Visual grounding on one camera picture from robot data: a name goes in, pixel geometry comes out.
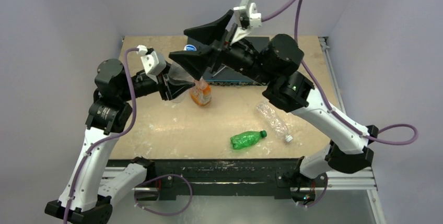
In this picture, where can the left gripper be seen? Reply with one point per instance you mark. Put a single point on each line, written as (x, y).
(172, 88)

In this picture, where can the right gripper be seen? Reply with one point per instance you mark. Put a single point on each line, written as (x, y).
(219, 52)

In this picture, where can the white blue bottle cap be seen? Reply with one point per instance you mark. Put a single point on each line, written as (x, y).
(190, 47)

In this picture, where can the orange label plastic bottle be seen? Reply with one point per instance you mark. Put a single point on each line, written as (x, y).
(201, 93)

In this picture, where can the slim clear plastic bottle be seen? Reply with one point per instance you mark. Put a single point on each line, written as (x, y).
(277, 124)

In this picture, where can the large clear plastic bottle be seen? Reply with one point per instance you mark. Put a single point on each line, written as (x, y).
(178, 73)

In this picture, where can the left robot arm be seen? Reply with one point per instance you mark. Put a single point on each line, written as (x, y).
(112, 115)

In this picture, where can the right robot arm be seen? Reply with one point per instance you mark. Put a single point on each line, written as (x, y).
(276, 66)

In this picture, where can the green plastic bottle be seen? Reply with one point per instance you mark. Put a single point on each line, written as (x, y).
(247, 139)

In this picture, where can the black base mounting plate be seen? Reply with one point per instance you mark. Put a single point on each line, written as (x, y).
(276, 177)

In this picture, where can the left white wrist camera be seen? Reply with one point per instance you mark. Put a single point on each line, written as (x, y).
(152, 61)

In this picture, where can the black network switch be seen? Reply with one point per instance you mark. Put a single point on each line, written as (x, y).
(229, 77)

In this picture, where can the aluminium frame rail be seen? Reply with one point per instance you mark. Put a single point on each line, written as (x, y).
(362, 180)

